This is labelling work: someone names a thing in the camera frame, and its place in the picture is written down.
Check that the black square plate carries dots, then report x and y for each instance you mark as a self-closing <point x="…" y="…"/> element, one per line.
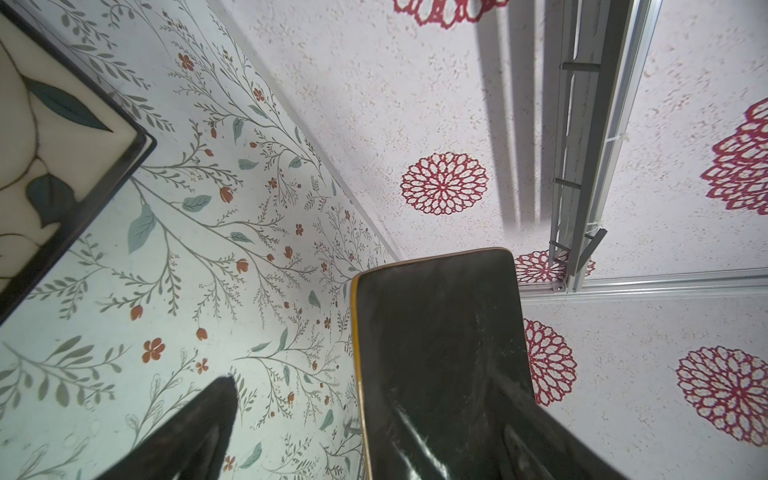
<point x="67" y="148"/>

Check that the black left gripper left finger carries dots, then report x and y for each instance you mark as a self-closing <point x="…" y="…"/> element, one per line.
<point x="191" y="445"/>

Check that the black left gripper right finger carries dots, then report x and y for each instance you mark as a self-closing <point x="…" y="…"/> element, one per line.
<point x="528" y="443"/>

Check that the grey wall shelf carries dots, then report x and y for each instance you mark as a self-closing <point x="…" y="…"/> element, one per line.
<point x="592" y="46"/>

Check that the black plate yellow rim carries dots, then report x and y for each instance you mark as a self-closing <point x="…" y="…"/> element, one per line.
<point x="428" y="335"/>

